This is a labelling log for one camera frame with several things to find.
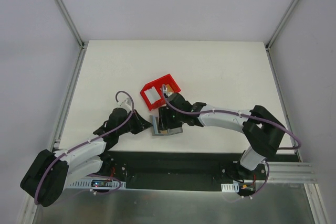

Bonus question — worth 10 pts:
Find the left aluminium frame post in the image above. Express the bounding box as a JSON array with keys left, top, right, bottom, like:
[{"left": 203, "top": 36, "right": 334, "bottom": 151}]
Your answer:
[{"left": 39, "top": 0, "right": 89, "bottom": 50}]

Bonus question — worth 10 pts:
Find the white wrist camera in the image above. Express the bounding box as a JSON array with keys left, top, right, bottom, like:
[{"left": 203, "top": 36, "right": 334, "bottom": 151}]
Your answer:
[
  {"left": 163, "top": 89, "right": 174, "bottom": 99},
  {"left": 117, "top": 98, "right": 133, "bottom": 111}
]

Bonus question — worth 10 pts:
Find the white cable duct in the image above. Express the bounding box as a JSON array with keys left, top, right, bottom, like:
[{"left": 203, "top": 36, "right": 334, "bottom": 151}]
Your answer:
[
  {"left": 220, "top": 182, "right": 239, "bottom": 193},
  {"left": 66, "top": 178, "right": 126, "bottom": 190}
]

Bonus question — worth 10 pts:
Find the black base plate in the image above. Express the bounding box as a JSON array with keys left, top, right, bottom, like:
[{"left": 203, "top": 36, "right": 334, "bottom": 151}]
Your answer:
[{"left": 97, "top": 151, "right": 266, "bottom": 191}]

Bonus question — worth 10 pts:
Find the right white cable duct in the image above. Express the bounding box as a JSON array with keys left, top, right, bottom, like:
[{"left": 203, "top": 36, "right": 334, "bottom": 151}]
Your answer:
[{"left": 220, "top": 182, "right": 239, "bottom": 193}]

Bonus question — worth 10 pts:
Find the aluminium front rail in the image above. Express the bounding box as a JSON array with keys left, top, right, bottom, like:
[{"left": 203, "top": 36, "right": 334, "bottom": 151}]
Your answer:
[{"left": 268, "top": 162, "right": 317, "bottom": 184}]

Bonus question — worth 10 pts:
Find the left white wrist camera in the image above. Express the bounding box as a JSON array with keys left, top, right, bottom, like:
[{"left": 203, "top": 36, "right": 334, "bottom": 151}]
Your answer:
[{"left": 117, "top": 98, "right": 133, "bottom": 111}]

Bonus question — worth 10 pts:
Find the grey leather card holder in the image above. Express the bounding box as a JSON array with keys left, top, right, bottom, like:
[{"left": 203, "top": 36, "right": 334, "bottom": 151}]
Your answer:
[{"left": 150, "top": 115, "right": 183, "bottom": 136}]

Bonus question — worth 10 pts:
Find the right aluminium frame post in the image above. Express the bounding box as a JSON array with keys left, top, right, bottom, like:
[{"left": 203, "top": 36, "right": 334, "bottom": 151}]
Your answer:
[{"left": 265, "top": 0, "right": 301, "bottom": 51}]

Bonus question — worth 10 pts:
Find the red plastic bin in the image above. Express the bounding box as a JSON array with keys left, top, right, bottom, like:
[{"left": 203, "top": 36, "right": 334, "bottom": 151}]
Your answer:
[{"left": 140, "top": 74, "right": 181, "bottom": 111}]

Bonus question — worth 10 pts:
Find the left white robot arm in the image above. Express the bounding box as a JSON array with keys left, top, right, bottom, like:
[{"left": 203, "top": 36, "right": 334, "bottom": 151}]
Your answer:
[{"left": 20, "top": 108, "right": 152, "bottom": 207}]

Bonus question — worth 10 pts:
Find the white card stack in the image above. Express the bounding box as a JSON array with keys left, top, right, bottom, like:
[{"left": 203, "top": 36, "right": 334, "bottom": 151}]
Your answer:
[{"left": 144, "top": 87, "right": 161, "bottom": 104}]

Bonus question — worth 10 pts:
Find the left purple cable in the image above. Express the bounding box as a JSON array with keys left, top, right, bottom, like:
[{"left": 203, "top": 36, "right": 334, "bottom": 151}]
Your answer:
[{"left": 34, "top": 91, "right": 136, "bottom": 206}]

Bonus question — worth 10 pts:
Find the left white cable duct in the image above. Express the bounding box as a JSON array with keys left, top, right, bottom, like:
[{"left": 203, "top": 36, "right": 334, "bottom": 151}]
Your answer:
[{"left": 66, "top": 178, "right": 126, "bottom": 190}]

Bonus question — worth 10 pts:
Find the aluminium frame post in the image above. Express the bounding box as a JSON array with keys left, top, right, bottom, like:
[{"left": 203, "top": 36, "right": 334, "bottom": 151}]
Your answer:
[
  {"left": 265, "top": 0, "right": 301, "bottom": 51},
  {"left": 39, "top": 0, "right": 89, "bottom": 50}
]

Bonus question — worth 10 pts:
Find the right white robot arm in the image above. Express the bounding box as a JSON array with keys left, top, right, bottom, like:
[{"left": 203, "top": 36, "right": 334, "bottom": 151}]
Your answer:
[{"left": 157, "top": 93, "right": 285, "bottom": 179}]

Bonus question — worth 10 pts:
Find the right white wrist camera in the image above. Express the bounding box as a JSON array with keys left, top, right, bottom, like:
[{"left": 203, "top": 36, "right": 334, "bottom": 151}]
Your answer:
[{"left": 163, "top": 89, "right": 174, "bottom": 99}]

